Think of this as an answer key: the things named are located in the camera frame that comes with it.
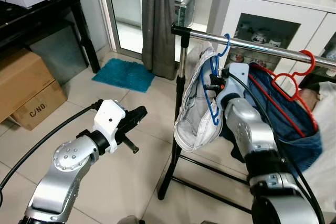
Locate blue plastic hanger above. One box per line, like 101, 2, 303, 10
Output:
201, 34, 232, 126

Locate red plastic hanger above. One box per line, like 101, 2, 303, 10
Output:
247, 50, 316, 138

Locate teal bath mat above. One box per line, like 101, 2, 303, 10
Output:
92, 58, 156, 93

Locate steel and black clothes rack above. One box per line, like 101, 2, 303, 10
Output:
157, 24, 336, 214

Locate black and white mug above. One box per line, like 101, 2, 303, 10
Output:
252, 29, 269, 44

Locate grey metal appliance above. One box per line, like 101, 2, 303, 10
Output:
176, 0, 196, 28

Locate grey curtain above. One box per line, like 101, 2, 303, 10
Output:
141, 0, 177, 80

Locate cardboard box printed C/NO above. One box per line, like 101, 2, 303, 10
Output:
9, 80, 68, 132

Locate white glass door cabinet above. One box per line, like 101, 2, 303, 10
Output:
213, 0, 336, 86

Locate brown rounded object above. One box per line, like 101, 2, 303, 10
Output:
302, 89, 322, 119

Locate grey robot left foot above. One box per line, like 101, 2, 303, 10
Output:
117, 215, 140, 224

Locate blue denim jeans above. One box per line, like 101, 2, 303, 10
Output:
220, 61, 323, 175

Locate grey metal panel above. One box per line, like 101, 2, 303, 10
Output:
29, 25, 89, 86

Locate white shirt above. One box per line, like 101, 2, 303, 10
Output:
304, 81, 336, 224

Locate white patterned mug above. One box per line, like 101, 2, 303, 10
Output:
325, 46, 336, 62

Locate black side table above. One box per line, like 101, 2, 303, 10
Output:
0, 0, 101, 75

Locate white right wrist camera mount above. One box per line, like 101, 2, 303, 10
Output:
223, 63, 250, 106

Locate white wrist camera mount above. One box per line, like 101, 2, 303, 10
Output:
223, 63, 250, 106
93, 100, 127, 154

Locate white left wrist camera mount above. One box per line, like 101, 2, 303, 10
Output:
93, 100, 127, 154

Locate white sliding door frame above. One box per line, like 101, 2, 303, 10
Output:
94, 0, 232, 62

